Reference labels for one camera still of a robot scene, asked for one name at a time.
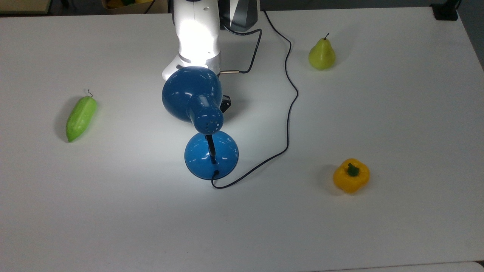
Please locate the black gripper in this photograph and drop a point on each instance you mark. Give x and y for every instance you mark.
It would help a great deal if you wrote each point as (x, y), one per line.
(225, 104)

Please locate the blue desk lamp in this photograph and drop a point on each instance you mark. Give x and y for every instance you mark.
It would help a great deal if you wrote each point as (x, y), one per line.
(189, 94)

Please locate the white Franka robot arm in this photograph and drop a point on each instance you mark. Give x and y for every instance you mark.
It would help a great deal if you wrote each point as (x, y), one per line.
(198, 34)

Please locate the yellow-green pear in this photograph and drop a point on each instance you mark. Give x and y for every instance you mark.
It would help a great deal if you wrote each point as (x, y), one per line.
(322, 56)

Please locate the green cucumber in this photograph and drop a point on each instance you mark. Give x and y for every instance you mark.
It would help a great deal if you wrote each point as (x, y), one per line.
(80, 119)

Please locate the yellow bell pepper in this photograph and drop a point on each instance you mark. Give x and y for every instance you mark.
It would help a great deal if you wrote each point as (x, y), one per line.
(351, 177)

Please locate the wooden board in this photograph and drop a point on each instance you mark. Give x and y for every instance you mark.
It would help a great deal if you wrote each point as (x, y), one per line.
(22, 5)

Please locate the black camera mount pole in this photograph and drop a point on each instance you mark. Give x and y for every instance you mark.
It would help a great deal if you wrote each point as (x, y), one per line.
(446, 11)

